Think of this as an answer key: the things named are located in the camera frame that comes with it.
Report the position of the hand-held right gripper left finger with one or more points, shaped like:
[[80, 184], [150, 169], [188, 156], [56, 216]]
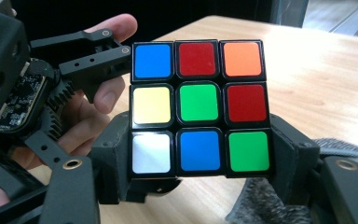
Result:
[[112, 155]]

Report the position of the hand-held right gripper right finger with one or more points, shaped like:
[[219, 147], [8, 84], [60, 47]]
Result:
[[292, 161]]

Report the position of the grey towel cloth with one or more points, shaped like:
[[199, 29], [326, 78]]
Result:
[[261, 202]]

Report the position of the multicoloured puzzle cube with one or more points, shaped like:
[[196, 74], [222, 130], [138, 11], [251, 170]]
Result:
[[199, 109]]

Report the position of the black curtain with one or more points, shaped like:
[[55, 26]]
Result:
[[199, 15]]

